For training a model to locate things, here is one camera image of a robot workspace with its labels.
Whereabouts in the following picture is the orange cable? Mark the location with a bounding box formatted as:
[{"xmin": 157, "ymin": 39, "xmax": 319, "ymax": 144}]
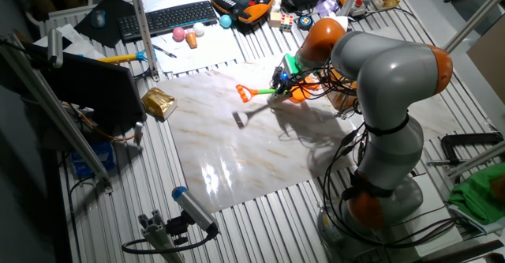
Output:
[{"xmin": 69, "ymin": 104, "xmax": 137, "ymax": 142}]

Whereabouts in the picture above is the blue package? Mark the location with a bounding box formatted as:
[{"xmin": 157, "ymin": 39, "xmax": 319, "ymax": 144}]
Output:
[{"xmin": 70, "ymin": 140, "xmax": 116, "ymax": 179}]

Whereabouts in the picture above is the aluminium post with foot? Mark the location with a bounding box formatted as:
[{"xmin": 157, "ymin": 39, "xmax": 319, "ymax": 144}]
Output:
[{"xmin": 126, "ymin": 0, "xmax": 160, "ymax": 82}]

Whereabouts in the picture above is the silver camera blue cap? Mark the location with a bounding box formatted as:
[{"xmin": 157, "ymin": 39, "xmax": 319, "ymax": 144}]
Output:
[{"xmin": 171, "ymin": 186, "xmax": 220, "ymax": 235}]

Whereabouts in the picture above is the aluminium camera stand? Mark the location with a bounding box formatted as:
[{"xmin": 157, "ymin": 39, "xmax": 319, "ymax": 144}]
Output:
[{"xmin": 137, "ymin": 210, "xmax": 186, "ymax": 263}]

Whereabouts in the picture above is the black mouse pad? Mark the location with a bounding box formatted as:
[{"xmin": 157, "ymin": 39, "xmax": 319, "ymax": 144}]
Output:
[{"xmin": 73, "ymin": 0, "xmax": 137, "ymax": 49}]

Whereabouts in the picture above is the dark pen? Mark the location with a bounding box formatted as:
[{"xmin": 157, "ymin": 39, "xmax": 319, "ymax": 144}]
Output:
[{"xmin": 151, "ymin": 43, "xmax": 178, "ymax": 58}]

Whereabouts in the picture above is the green printed camera mount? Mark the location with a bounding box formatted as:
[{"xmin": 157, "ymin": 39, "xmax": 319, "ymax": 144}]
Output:
[{"xmin": 282, "ymin": 52, "xmax": 303, "ymax": 77}]

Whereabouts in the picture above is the slanted aluminium frame bar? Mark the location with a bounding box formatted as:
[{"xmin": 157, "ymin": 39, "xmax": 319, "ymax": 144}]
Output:
[{"xmin": 0, "ymin": 33, "xmax": 114, "ymax": 193}]

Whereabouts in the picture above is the printed paper sheet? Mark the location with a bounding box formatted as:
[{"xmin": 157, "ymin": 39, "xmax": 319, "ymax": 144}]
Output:
[{"xmin": 151, "ymin": 25, "xmax": 245, "ymax": 75}]

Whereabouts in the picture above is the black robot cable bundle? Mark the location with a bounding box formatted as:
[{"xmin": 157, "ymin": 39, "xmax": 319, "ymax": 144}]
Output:
[{"xmin": 270, "ymin": 63, "xmax": 461, "ymax": 252}]

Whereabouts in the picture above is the green cloth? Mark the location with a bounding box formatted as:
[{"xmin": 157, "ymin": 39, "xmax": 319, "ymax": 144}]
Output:
[{"xmin": 448, "ymin": 162, "xmax": 505, "ymax": 227}]

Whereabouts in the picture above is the marble pattern mat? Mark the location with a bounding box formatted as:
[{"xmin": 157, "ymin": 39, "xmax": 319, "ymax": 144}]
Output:
[{"xmin": 155, "ymin": 25, "xmax": 462, "ymax": 215}]

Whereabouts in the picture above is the black computer keyboard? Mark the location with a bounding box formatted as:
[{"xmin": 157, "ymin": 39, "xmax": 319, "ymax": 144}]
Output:
[{"xmin": 118, "ymin": 0, "xmax": 219, "ymax": 43}]

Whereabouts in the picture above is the short aluminium profile bar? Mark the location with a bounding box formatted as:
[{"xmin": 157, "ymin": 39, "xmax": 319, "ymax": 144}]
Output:
[{"xmin": 447, "ymin": 140, "xmax": 505, "ymax": 179}]

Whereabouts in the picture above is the gold foil package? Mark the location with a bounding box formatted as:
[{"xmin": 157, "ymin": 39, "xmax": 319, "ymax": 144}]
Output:
[{"xmin": 140, "ymin": 87, "xmax": 178, "ymax": 121}]

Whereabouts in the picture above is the Rubik's cube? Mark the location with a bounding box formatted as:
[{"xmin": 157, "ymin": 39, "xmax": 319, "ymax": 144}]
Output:
[{"xmin": 279, "ymin": 13, "xmax": 295, "ymax": 33}]

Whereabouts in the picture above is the black camera cable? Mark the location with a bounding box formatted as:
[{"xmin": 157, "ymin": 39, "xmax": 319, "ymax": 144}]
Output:
[{"xmin": 121, "ymin": 231, "xmax": 219, "ymax": 255}]

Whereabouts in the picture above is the slanted aluminium post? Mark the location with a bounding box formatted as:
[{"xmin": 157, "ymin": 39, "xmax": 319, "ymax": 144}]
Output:
[{"xmin": 444, "ymin": 0, "xmax": 505, "ymax": 54}]

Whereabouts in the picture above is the black monitor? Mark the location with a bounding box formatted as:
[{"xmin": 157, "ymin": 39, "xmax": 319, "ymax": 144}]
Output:
[{"xmin": 23, "ymin": 43, "xmax": 148, "ymax": 136}]

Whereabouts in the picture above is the black clamp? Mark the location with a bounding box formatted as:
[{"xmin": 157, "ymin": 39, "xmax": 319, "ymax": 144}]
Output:
[{"xmin": 440, "ymin": 131, "xmax": 505, "ymax": 165}]

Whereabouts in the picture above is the orange green toy shovel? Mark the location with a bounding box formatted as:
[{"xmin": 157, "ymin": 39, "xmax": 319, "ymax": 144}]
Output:
[{"xmin": 235, "ymin": 81, "xmax": 312, "ymax": 104}]

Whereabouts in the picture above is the yellow handled blue tool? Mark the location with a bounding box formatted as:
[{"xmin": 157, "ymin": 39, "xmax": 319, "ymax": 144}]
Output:
[{"xmin": 96, "ymin": 50, "xmax": 149, "ymax": 64}]

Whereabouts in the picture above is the black round puck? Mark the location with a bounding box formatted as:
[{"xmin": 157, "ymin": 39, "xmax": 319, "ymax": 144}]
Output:
[{"xmin": 296, "ymin": 15, "xmax": 315, "ymax": 32}]

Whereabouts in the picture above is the grey box red button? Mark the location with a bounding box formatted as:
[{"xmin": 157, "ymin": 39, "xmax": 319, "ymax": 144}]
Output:
[{"xmin": 350, "ymin": 0, "xmax": 367, "ymax": 17}]

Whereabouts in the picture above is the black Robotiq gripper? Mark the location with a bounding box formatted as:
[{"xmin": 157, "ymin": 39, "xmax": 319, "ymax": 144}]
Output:
[{"xmin": 271, "ymin": 68, "xmax": 295, "ymax": 100}]

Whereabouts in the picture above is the grey computer mouse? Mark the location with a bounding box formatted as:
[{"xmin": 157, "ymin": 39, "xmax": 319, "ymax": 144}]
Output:
[{"xmin": 90, "ymin": 9, "xmax": 107, "ymax": 29}]

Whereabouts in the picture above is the purple plastic item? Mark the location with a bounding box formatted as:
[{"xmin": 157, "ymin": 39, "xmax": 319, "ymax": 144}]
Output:
[{"xmin": 315, "ymin": 0, "xmax": 340, "ymax": 17}]

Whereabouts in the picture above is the brown cardboard board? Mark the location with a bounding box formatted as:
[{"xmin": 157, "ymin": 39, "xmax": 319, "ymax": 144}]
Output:
[{"xmin": 466, "ymin": 16, "xmax": 505, "ymax": 106}]

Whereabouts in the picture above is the white paper stack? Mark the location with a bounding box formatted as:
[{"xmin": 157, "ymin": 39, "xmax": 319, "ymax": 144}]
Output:
[{"xmin": 33, "ymin": 23, "xmax": 106, "ymax": 61}]

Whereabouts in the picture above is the silver depth camera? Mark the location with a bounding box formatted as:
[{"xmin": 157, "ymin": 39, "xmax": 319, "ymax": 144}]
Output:
[{"xmin": 47, "ymin": 28, "xmax": 64, "ymax": 69}]

